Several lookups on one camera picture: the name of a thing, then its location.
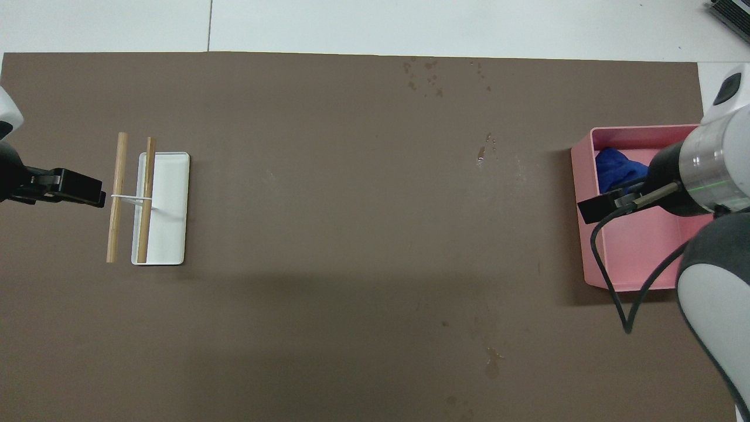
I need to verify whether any wooden rod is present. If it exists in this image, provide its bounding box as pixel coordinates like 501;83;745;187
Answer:
106;132;128;264
137;137;158;264

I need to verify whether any white rack with wooden bars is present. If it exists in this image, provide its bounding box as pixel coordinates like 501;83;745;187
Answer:
110;152;190;266

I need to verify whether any pink plastic bin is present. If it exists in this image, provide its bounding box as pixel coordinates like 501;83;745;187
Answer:
571;124;713;292

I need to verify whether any blue towel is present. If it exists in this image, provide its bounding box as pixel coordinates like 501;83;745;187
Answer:
595;147;650;194

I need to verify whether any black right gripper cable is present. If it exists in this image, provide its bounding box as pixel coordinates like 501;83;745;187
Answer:
589;182;693;335

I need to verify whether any grey ribbed device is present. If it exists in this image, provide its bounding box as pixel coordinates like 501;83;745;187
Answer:
708;0;750;45

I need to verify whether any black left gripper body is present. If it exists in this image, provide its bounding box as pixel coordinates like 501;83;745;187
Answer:
0;142;59;205

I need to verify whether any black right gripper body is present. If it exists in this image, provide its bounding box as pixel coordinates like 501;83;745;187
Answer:
621;140;707;217

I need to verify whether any brown table mat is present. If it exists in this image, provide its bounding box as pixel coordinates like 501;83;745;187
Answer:
0;52;739;422

